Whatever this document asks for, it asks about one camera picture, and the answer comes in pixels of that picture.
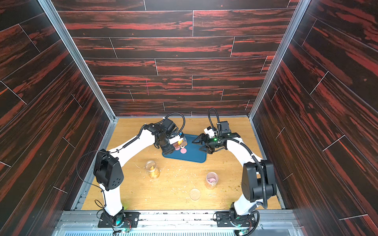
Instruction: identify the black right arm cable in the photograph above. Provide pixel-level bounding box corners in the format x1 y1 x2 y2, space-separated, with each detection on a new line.
207 108 269 209

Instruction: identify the teal plastic tray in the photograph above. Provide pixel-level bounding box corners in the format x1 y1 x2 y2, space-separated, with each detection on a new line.
163 134 207 163

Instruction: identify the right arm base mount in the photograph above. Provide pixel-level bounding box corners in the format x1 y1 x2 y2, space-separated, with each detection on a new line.
212 207 260 236

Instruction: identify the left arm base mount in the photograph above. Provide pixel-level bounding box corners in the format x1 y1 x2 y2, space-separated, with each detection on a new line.
97 208 140 234

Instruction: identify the aluminium frame post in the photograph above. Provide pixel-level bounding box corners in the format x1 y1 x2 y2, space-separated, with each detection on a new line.
38 0 118 127
249 0 311 124

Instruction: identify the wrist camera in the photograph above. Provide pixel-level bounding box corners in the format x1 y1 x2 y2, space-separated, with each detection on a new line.
161 119 179 137
204 121 231 138

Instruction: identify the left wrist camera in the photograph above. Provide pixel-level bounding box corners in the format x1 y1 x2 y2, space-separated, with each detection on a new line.
161 119 179 137

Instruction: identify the clear jar with mixed cookies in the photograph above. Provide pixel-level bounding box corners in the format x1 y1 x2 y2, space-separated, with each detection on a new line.
170 136 188 149

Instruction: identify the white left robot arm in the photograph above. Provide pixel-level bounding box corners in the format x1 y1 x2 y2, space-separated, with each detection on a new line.
94 118 185 219

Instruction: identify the aluminium frame post left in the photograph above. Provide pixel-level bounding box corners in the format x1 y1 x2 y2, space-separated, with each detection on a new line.
38 0 118 127

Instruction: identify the clear jar with yellow cookies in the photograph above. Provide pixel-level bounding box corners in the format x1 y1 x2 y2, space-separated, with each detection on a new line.
145 160 160 180

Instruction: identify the clear jar with pink cookie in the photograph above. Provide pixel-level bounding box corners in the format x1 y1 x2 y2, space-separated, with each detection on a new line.
205 172 219 189

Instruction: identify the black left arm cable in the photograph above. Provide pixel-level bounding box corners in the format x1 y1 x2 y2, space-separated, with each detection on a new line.
76 112 186 207

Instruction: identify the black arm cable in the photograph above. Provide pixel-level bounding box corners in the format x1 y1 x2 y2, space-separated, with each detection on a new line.
207 108 269 209
76 112 186 207

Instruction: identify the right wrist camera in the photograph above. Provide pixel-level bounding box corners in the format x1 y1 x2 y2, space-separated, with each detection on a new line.
204 121 231 138

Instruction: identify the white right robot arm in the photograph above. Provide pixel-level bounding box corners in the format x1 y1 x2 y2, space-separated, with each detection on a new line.
192 133 277 216

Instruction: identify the aluminium frame post right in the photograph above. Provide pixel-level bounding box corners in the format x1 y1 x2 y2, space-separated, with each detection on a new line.
249 0 311 124

